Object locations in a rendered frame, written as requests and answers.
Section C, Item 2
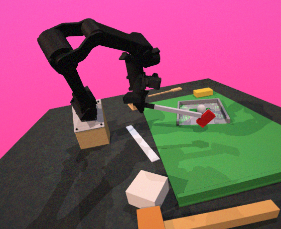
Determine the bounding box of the white golf ball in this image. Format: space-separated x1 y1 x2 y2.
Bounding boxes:
196 105 206 113

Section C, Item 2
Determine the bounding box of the pale pink cube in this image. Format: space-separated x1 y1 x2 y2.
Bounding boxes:
126 170 169 209

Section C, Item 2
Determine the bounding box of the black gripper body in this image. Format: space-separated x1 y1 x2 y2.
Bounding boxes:
123 70 145 104

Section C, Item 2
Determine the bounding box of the green mat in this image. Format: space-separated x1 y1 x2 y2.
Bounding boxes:
143 91 281 199

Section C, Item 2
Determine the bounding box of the white flat bar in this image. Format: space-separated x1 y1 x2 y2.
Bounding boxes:
126 125 160 163

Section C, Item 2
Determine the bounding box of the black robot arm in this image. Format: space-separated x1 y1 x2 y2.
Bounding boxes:
37 18 161 122

